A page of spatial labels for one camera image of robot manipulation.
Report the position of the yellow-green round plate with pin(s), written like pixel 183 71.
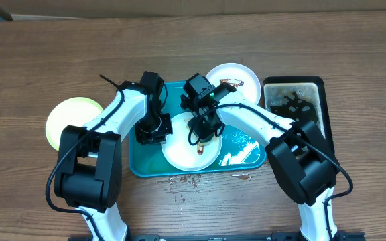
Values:
pixel 73 111

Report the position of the white plate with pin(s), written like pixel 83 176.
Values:
pixel 183 156
pixel 239 76

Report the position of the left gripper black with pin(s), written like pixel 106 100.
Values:
pixel 160 137

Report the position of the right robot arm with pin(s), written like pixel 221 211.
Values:
pixel 301 158

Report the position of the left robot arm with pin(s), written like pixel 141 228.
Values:
pixel 87 177

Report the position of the black soapy water tray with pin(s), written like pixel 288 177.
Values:
pixel 299 98

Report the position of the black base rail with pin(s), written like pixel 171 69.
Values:
pixel 275 236

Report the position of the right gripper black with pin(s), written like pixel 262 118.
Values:
pixel 200 129

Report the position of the teal plastic tray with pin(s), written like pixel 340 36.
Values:
pixel 239 150

